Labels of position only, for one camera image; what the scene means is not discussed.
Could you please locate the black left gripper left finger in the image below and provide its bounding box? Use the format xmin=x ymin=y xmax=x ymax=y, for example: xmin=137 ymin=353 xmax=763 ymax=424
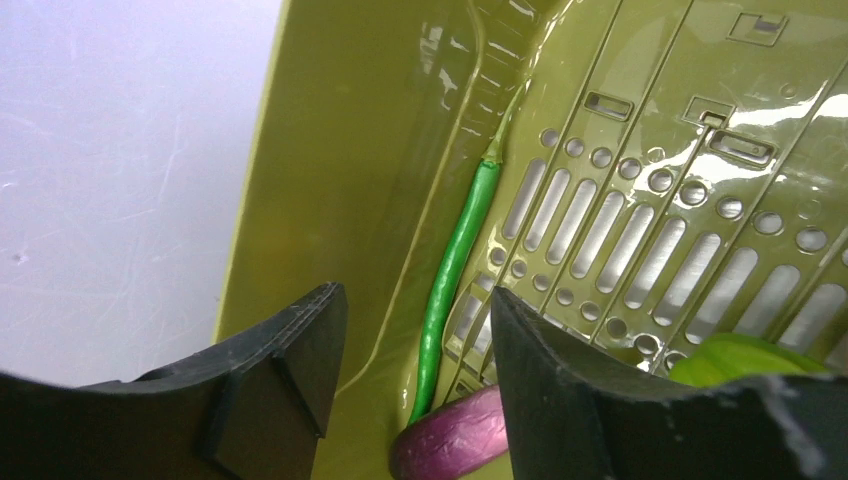
xmin=1 ymin=283 xmax=348 ymax=479

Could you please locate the olive green plastic bin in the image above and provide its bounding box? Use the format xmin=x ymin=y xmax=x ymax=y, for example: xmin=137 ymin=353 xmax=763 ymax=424
xmin=217 ymin=1 xmax=847 ymax=479

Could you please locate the purple eggplant toy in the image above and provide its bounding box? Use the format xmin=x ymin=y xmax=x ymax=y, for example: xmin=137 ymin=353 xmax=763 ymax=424
xmin=389 ymin=385 xmax=508 ymax=479

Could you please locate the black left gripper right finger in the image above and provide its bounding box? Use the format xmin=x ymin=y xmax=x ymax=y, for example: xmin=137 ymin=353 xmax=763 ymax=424
xmin=491 ymin=287 xmax=847 ymax=479

